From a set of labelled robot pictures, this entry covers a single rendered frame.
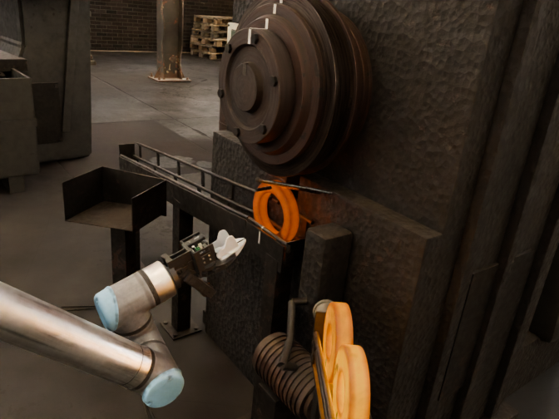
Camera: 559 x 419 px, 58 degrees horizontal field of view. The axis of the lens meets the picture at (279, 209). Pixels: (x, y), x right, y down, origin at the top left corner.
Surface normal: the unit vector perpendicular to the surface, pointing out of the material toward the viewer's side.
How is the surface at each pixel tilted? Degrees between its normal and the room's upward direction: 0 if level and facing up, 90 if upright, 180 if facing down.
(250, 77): 90
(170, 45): 90
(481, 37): 90
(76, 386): 0
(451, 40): 90
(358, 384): 37
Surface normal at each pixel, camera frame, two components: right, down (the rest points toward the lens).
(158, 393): 0.55, 0.44
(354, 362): 0.09, -0.82
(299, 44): 0.07, -0.26
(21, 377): 0.10, -0.92
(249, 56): -0.81, 0.16
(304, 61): 0.14, -0.05
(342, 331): 0.08, -0.49
